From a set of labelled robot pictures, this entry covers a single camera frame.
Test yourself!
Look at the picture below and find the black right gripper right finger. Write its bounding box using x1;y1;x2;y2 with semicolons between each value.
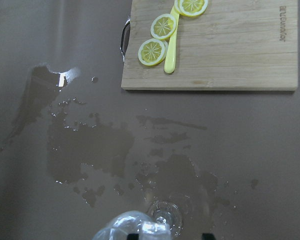
201;232;214;240

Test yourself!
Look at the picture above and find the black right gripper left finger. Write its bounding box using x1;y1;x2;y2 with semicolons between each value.
126;233;140;240

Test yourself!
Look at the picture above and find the clear wine glass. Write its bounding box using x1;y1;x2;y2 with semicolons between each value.
93;201;183;240

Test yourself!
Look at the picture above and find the yellow plastic knife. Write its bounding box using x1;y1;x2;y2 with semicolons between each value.
164;6;180;74

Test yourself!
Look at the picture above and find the lemon slice lower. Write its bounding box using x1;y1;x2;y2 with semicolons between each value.
137;38;168;67

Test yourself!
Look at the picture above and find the lemon slice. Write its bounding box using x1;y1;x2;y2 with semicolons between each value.
174;0;209;17
150;13;177;40
137;38;168;67

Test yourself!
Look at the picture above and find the wooden cutting board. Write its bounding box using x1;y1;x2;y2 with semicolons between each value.
121;0;298;91

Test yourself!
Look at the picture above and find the lemon slice middle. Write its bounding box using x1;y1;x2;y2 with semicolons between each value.
150;13;177;40

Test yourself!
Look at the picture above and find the lemon slice top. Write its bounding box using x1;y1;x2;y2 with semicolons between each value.
174;0;209;17

